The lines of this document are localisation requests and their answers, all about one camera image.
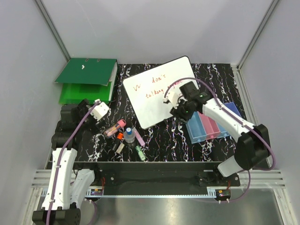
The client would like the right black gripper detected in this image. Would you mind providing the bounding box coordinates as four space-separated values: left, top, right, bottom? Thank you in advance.
170 97 195 125

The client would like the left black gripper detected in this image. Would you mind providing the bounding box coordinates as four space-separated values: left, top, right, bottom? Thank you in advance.
76 99 108 134

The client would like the light blue bin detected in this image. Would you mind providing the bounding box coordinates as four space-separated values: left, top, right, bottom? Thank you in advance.
217 123 229 138
186 112 207 144

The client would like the pink bin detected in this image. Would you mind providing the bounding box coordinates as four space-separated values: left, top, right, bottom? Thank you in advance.
198 113 220 140

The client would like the white dry-erase board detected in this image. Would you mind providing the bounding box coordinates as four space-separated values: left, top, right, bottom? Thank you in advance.
123 56 195 129

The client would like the small clear glue bottle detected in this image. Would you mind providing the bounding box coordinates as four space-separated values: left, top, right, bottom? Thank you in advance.
124 127 135 143

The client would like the purple bin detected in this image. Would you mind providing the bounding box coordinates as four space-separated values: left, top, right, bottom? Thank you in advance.
224 102 241 117

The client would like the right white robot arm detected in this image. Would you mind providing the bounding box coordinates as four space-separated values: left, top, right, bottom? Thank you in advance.
164 79 272 186

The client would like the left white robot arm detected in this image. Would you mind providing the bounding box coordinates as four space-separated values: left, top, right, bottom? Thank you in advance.
32 99 109 225

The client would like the light green folder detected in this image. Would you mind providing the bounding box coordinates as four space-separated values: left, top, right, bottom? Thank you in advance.
59 82 114 105

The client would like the pink transparent stapler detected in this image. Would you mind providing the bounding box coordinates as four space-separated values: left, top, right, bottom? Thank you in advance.
104 119 126 138

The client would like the black marble pattern mat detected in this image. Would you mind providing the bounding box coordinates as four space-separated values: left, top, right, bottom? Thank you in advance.
75 63 247 163

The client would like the orange black marker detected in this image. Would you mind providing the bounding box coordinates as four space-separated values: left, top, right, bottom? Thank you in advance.
112 132 124 151

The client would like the beige correction tape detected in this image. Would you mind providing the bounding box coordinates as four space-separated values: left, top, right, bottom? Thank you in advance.
116 143 125 154

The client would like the pink eraser stick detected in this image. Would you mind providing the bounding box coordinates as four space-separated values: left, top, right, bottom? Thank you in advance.
134 129 145 147

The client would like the green white correction tape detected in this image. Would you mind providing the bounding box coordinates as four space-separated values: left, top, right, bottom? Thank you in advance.
135 146 146 161

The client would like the left circuit board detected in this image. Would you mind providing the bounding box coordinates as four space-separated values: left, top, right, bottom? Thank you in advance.
90 188 104 196

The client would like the circuit board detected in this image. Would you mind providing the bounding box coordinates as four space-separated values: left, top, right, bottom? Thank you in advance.
217 189 231 197
90 188 104 196

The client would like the right circuit board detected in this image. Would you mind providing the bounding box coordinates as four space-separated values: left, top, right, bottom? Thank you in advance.
217 189 231 197

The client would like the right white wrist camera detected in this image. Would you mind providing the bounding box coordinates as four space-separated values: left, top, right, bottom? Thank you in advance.
163 91 180 109

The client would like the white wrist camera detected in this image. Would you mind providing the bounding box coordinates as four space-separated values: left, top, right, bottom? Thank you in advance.
90 99 109 121
163 91 180 109

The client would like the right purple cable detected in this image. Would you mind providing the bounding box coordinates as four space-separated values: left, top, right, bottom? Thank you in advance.
164 77 277 204

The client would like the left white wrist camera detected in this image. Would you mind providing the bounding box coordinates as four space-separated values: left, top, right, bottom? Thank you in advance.
90 99 109 121

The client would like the green ring binder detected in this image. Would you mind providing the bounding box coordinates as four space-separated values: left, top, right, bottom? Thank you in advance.
55 58 118 87

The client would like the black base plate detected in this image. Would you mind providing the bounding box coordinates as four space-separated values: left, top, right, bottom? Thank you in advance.
73 162 240 197

